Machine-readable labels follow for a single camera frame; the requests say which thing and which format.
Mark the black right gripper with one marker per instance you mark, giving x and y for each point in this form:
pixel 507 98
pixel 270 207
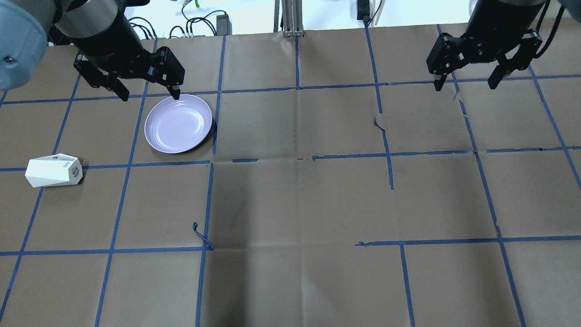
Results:
pixel 492 29

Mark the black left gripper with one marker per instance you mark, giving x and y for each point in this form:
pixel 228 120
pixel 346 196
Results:
pixel 110 45

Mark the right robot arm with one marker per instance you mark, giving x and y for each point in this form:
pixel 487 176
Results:
pixel 502 31

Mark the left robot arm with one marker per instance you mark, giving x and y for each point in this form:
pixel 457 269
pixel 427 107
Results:
pixel 109 50

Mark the lilac plate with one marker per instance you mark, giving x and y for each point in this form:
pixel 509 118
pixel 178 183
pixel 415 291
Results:
pixel 177 126

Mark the black power adapter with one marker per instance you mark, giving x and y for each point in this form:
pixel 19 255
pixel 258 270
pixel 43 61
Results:
pixel 223 25

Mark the loose blue tape strip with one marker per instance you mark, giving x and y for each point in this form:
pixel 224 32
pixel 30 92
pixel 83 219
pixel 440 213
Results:
pixel 206 242

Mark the aluminium frame post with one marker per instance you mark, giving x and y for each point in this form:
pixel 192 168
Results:
pixel 288 18

